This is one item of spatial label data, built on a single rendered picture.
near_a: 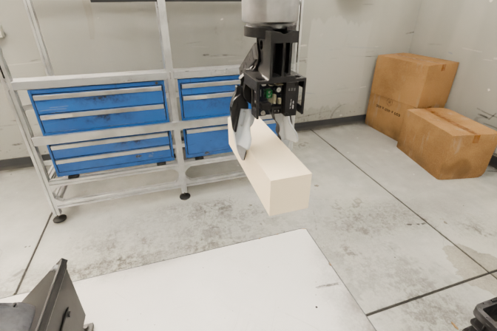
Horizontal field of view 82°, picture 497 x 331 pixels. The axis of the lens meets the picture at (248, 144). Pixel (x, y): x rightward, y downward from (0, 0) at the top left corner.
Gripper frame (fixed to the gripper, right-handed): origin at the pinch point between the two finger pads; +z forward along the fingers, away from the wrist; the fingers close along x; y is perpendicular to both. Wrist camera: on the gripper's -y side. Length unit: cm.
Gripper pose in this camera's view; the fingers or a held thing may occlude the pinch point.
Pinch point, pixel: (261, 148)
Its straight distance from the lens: 49.9
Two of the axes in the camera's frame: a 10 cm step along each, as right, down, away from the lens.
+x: 9.5, -1.4, 2.7
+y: 3.0, 4.3, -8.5
